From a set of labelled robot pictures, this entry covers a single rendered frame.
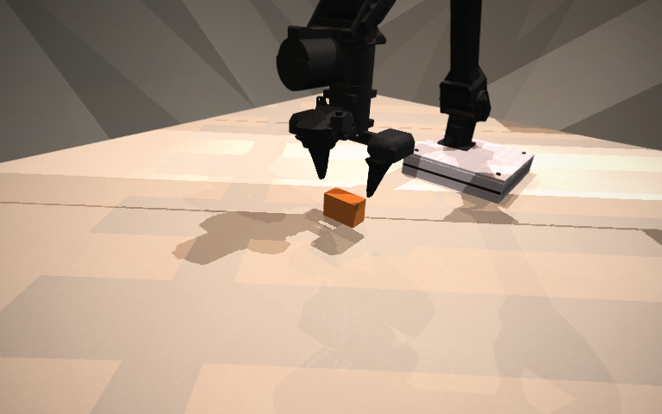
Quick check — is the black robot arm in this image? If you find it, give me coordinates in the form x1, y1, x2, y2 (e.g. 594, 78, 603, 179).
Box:
277, 0, 491, 151

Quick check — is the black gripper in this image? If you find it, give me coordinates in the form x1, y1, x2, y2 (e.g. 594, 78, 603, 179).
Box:
289, 84, 415, 198

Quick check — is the orange block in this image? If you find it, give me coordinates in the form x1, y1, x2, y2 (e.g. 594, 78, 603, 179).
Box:
323, 187, 366, 228

